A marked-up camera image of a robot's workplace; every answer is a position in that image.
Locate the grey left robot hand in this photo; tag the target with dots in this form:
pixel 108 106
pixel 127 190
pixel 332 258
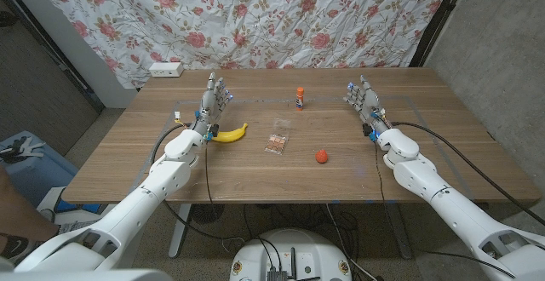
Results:
pixel 209 106

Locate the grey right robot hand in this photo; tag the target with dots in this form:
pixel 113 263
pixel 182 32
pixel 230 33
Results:
pixel 368 102

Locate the clear snack packet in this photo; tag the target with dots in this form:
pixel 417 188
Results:
pixel 276 144

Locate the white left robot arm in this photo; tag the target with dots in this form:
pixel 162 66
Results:
pixel 162 179

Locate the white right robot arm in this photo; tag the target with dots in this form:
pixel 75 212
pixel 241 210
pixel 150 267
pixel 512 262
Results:
pixel 426 183

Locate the red stress ball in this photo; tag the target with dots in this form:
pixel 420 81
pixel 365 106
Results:
pixel 322 156

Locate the small white connector plug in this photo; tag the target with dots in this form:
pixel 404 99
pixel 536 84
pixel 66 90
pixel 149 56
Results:
pixel 177 114

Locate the yellow banana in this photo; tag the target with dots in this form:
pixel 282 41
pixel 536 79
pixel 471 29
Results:
pixel 232 135

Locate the white power strip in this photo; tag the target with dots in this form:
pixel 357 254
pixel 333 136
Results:
pixel 165 69

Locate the orange capped glue stick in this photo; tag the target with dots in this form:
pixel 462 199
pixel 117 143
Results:
pixel 300 98

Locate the floral backdrop cloth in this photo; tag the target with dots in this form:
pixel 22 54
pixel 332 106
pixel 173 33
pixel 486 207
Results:
pixel 255 17

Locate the black round floor fan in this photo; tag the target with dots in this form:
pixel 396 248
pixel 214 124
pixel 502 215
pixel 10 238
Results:
pixel 206 213

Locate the black backdrop stand pole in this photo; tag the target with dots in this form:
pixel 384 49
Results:
pixel 438 17

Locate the white table leg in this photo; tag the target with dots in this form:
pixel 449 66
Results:
pixel 179 234

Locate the grey table leg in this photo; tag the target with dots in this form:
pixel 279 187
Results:
pixel 400 238

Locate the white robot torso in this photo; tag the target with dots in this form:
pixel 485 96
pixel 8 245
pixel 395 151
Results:
pixel 289 251

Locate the blue storage bin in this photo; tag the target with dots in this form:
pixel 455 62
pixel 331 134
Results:
pixel 38 174

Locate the white floor box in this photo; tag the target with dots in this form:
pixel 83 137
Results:
pixel 49 200

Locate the white and black tool bundle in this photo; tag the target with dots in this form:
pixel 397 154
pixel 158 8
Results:
pixel 23 147

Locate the person's bare leg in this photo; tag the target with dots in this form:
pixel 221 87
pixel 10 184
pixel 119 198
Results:
pixel 17 213

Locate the dark sneaker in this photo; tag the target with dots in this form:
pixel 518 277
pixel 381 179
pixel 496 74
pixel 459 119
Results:
pixel 15 247

